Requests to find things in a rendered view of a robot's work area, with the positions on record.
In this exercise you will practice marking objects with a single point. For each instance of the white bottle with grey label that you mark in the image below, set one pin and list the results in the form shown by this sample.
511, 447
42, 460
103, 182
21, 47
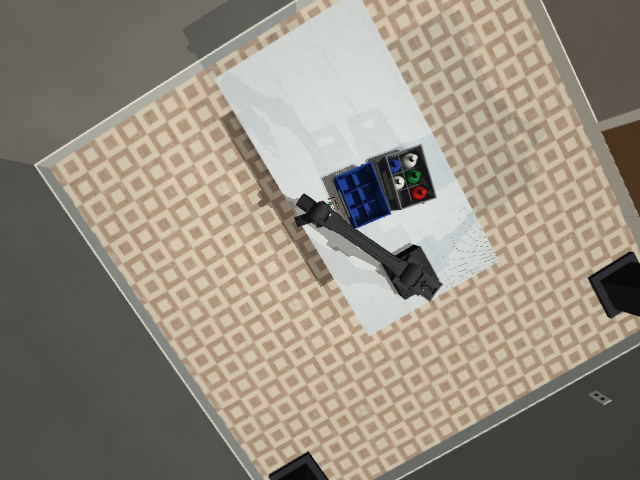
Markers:
399, 182

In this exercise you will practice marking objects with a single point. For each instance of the cream bottle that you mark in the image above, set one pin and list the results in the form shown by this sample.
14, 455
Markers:
408, 161

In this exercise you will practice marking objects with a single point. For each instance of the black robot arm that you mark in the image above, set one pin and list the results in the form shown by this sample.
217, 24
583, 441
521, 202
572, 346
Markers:
409, 279

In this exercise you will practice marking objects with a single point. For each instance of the green bottle with pale green label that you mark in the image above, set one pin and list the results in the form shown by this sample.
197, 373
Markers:
412, 176

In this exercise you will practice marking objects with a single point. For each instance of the blue bottle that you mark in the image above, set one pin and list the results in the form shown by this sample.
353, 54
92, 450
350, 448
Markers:
394, 165

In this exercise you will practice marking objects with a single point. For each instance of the white paper pick list strip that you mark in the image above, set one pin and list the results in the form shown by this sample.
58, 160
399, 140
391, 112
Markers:
332, 201

